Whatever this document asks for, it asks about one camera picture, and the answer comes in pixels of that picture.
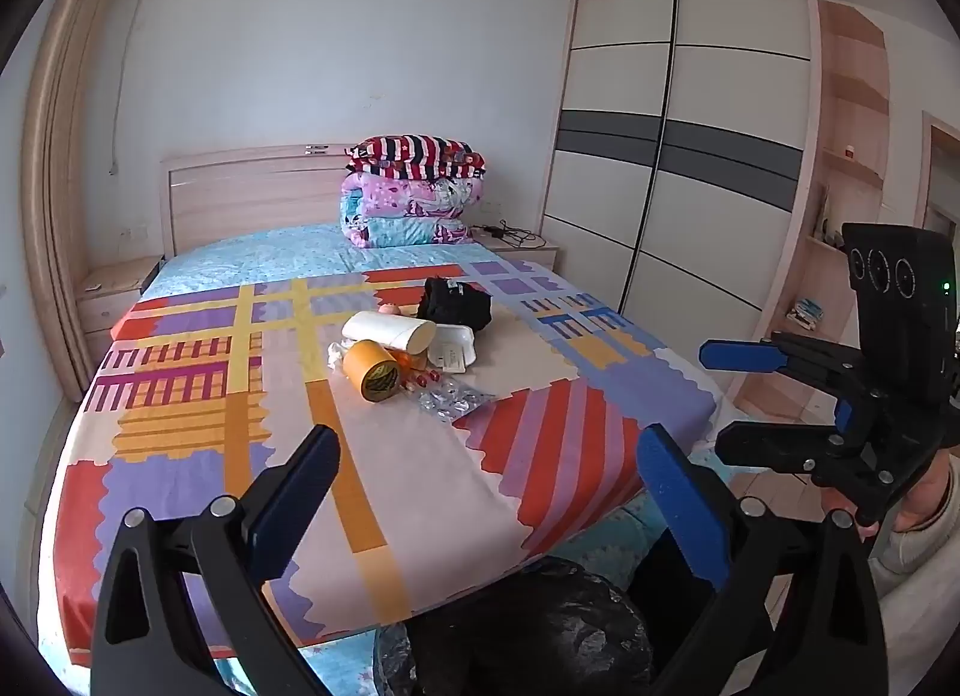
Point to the pink toy figure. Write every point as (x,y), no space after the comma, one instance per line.
(390,310)

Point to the person's right forearm grey sleeve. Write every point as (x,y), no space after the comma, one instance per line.
(930,553)

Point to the wooden nightstand with charger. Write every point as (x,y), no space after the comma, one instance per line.
(536,252)

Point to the black knit cloth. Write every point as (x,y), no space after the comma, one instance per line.
(454,306)

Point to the crumpled clear plastic wrapper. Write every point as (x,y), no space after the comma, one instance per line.
(337,355)

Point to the light blue bed sheet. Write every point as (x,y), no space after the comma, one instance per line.
(255,257)

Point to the blue white packet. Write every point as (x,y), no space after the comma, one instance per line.
(806,313)

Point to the black trash bag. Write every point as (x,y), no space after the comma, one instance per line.
(525,628)

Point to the wooden corner shelf unit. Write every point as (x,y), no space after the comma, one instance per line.
(851,111)

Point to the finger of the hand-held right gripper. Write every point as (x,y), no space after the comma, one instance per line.
(780,445)
(739,355)

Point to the red capsule blister pack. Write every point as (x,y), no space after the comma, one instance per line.
(421,378)

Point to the white cylindrical container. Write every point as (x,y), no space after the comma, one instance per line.
(386,331)

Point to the white sliding door wardrobe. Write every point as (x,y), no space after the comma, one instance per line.
(675,163)

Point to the person's right hand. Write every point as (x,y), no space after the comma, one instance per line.
(926,501)

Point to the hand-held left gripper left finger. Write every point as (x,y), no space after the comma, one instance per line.
(300,501)

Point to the wooden bed headboard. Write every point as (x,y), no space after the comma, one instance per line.
(247,193)

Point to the pink folded quilt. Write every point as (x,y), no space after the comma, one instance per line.
(409,212)

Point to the striped folded blanket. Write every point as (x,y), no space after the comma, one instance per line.
(416,152)

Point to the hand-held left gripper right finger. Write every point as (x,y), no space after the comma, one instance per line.
(679,501)

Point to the silver pill blister pack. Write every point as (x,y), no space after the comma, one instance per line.
(454,400)

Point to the bed with patterned sheet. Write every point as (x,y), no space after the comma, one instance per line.
(420,471)

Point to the orange tape roll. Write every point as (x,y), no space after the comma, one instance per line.
(367,370)

